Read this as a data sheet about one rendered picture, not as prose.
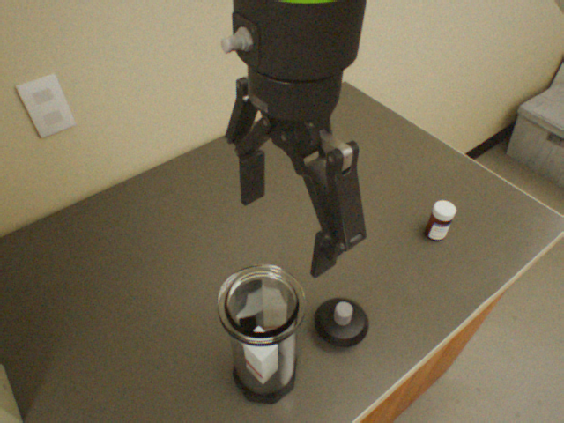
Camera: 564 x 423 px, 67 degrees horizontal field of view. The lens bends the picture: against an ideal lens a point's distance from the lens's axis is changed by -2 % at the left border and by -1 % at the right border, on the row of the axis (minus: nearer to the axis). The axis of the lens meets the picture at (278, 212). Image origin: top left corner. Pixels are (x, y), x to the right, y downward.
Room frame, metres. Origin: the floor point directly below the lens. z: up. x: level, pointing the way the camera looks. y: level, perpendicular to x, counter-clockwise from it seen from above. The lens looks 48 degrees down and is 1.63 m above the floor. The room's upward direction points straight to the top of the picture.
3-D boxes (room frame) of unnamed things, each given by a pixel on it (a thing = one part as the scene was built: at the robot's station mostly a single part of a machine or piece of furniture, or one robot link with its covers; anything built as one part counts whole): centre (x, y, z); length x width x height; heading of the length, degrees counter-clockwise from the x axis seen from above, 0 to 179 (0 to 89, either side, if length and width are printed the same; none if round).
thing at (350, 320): (0.35, -0.11, 0.97); 0.09 x 0.09 x 0.07
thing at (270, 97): (0.31, -0.01, 1.42); 0.08 x 0.07 x 0.09; 38
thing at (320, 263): (0.26, -0.05, 1.28); 0.03 x 0.01 x 0.07; 128
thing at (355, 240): (0.25, -0.06, 1.31); 0.03 x 0.01 x 0.05; 38
